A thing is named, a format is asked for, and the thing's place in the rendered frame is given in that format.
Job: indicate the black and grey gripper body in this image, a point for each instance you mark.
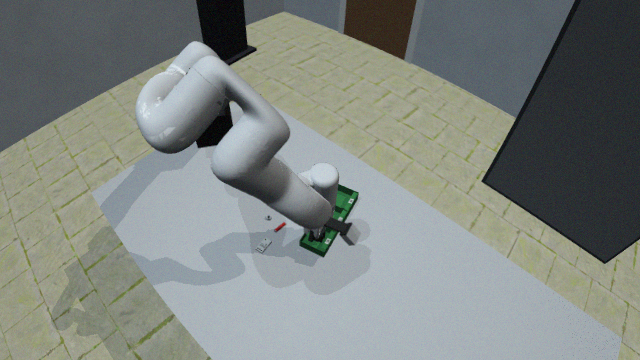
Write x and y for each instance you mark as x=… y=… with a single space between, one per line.
x=317 y=232

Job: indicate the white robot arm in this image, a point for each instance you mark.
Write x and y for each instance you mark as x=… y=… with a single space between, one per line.
x=244 y=158

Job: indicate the green three-compartment bin rack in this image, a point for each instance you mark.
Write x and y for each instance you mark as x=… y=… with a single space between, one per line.
x=345 y=201

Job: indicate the white domino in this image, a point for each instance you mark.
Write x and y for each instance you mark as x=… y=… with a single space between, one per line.
x=263 y=245

